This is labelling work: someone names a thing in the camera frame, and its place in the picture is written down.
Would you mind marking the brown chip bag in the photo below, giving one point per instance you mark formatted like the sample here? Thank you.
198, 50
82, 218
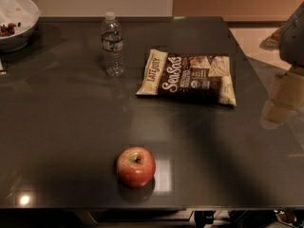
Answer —
201, 77

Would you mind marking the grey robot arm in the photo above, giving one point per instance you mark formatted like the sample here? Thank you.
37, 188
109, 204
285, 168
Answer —
291, 41

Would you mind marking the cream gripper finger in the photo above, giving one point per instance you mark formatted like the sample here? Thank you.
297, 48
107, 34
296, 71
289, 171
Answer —
285, 96

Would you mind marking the clear plastic water bottle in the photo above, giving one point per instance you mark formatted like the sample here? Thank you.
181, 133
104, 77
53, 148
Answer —
112, 45

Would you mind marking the red apple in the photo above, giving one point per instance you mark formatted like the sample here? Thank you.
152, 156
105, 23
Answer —
135, 167

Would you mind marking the white bowl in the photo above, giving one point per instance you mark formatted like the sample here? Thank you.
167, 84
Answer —
18, 19

